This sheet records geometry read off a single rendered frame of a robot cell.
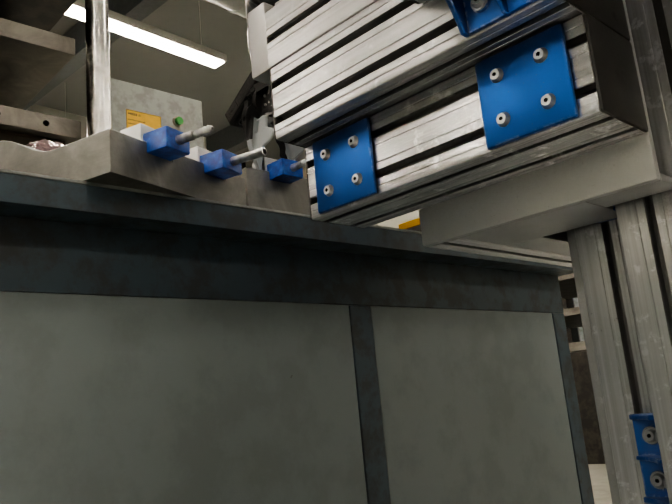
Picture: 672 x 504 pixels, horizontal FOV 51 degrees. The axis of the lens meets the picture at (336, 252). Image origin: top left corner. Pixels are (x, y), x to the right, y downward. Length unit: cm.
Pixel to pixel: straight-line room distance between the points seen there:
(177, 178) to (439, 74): 40
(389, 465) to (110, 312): 53
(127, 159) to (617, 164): 55
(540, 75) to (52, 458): 66
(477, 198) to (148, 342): 46
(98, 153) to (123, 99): 124
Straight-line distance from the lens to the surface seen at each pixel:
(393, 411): 122
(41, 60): 212
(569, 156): 72
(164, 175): 93
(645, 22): 80
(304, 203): 118
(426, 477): 127
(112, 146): 88
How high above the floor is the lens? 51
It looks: 12 degrees up
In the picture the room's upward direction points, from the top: 5 degrees counter-clockwise
